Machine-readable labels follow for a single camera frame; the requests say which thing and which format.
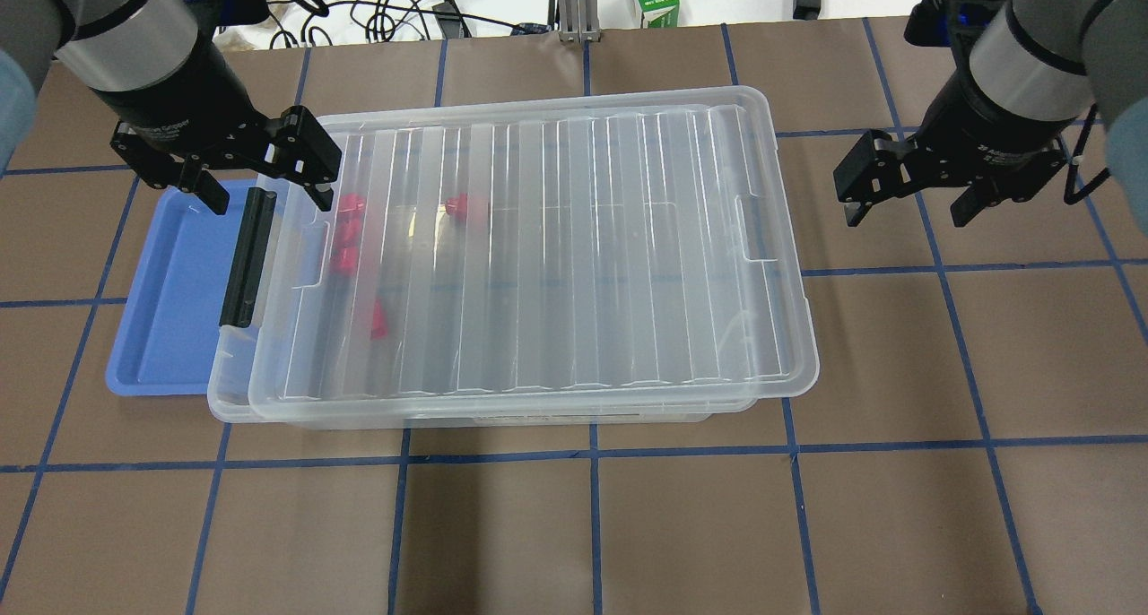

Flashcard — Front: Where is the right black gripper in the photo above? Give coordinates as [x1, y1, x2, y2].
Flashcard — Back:
[833, 68, 1073, 228]

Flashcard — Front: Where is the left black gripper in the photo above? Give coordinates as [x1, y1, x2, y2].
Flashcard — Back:
[95, 38, 342, 215]

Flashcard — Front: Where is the red block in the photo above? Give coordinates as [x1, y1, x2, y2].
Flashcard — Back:
[370, 297, 390, 342]
[443, 194, 491, 226]
[336, 193, 369, 229]
[329, 224, 360, 277]

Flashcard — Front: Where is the clear plastic box lid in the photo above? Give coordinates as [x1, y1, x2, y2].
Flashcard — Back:
[248, 86, 821, 422]

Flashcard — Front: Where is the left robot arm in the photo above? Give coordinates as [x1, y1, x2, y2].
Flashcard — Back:
[1, 0, 342, 215]

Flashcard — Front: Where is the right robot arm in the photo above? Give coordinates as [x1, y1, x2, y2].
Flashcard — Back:
[833, 0, 1147, 229]

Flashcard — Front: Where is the clear plastic storage box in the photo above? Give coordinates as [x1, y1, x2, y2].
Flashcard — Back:
[208, 104, 790, 431]

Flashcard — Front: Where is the blue plastic tray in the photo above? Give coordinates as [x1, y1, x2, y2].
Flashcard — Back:
[104, 179, 255, 397]

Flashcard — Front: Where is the black box latch handle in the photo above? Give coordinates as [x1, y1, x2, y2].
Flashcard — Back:
[219, 186, 278, 328]

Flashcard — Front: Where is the aluminium frame post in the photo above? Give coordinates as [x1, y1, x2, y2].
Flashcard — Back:
[549, 0, 600, 44]

